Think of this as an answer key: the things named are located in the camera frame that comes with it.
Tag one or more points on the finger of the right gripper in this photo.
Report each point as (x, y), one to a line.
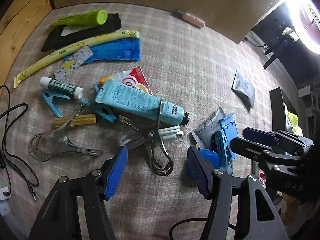
(257, 134)
(247, 148)

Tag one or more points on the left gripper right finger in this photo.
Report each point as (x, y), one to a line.
(257, 216)

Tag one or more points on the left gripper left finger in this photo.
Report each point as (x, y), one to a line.
(58, 217)

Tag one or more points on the metal clip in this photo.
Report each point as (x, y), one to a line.
(45, 146)
(161, 161)

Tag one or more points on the light blue cream tube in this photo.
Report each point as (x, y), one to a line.
(134, 101)

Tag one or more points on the blue bottle cap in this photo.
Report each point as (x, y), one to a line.
(206, 154)

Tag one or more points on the grey sachet with logo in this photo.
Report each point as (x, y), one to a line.
(202, 136)

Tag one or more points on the grey foil sachet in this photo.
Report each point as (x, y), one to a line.
(244, 89)

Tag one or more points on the white power strip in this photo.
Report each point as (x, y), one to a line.
(4, 197)

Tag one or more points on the wooden clothespin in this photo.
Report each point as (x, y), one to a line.
(80, 120)

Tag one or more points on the blue plastic clip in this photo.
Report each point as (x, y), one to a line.
(98, 108)
(50, 98)

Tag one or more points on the pink small bottle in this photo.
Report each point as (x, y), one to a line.
(190, 18)

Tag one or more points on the red white snack packet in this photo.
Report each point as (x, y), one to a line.
(133, 78)

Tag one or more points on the green white lip balm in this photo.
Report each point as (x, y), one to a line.
(61, 87)

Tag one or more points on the blue foil packet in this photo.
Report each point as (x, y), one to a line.
(124, 49)

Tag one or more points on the long yellow tea stick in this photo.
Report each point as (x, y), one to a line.
(67, 50)

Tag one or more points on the black wipes pack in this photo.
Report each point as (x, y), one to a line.
(55, 40)

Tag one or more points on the green tube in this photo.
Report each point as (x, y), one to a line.
(91, 18)

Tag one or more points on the wooden board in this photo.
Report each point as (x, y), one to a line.
(17, 24)

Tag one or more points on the ring light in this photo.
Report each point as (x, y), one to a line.
(305, 19)

